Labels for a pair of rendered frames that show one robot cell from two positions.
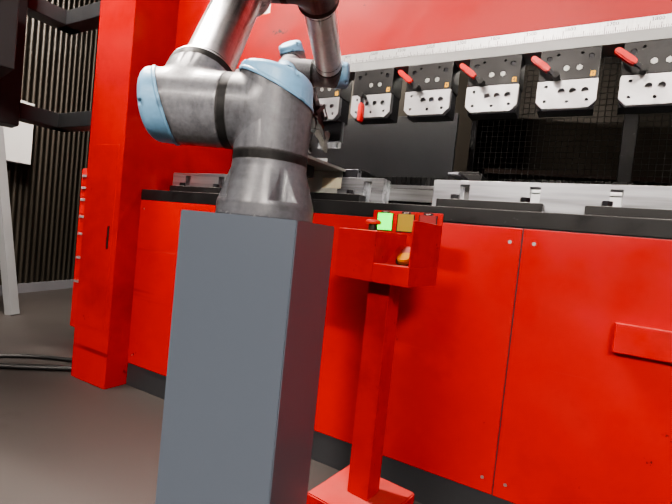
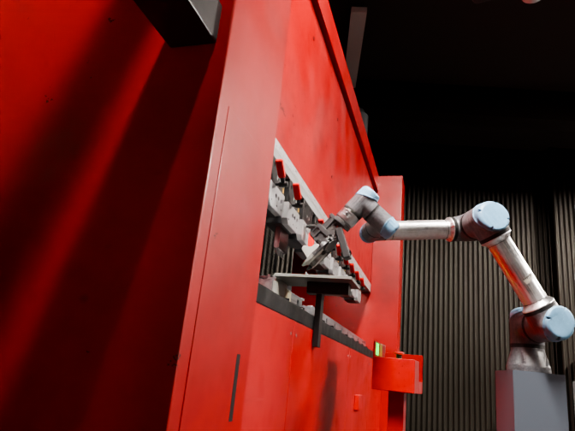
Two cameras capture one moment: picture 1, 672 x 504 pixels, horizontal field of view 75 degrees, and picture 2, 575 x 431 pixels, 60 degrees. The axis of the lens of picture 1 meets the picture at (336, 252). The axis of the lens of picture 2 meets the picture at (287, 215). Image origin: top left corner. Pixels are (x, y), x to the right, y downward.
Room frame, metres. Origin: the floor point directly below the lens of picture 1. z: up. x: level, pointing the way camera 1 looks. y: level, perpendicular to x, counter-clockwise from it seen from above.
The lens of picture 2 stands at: (1.99, 1.80, 0.67)
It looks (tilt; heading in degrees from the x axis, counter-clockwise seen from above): 18 degrees up; 259
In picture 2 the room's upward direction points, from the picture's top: 6 degrees clockwise
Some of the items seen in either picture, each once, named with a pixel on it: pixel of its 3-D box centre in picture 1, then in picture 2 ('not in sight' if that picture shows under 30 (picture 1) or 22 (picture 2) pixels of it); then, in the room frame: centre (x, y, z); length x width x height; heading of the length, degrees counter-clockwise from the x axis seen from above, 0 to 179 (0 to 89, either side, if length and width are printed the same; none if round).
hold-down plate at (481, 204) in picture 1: (487, 206); not in sight; (1.31, -0.43, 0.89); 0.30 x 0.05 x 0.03; 61
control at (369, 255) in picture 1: (389, 244); (398, 367); (1.09, -0.13, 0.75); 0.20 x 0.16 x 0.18; 54
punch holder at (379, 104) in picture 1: (376, 97); (297, 223); (1.56, -0.09, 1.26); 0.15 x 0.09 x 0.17; 61
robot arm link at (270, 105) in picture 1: (270, 111); (527, 326); (0.69, 0.12, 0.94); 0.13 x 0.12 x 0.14; 85
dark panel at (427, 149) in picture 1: (340, 163); not in sight; (2.21, 0.02, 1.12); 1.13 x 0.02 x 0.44; 61
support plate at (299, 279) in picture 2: (304, 163); (317, 281); (1.52, 0.14, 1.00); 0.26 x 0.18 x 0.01; 151
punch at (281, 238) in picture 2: (330, 135); (281, 243); (1.65, 0.07, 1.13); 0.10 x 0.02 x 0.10; 61
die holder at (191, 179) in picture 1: (217, 185); not in sight; (1.92, 0.54, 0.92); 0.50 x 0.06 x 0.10; 61
